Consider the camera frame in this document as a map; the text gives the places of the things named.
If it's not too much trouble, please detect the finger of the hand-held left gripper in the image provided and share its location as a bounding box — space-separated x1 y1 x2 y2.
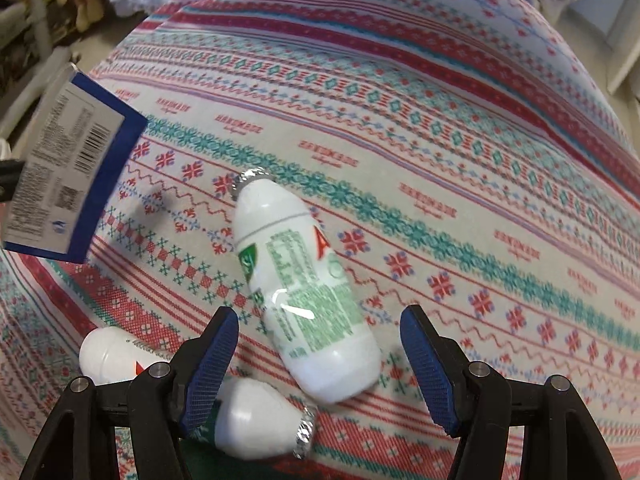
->
0 158 24 204

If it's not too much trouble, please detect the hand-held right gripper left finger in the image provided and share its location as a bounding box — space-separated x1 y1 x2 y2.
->
20 305 240 480

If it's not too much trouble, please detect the blue milk carton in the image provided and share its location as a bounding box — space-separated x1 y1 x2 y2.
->
0 63 149 265

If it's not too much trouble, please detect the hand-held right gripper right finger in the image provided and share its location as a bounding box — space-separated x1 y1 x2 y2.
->
399 304 623 480

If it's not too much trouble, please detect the patterned knit blanket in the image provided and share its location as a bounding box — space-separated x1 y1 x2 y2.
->
0 0 640 480

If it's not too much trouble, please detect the grey desk chair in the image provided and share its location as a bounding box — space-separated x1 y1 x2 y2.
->
0 0 77 131

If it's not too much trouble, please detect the white green-label drink bottle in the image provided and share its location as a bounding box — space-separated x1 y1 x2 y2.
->
78 326 317 462
230 167 384 405

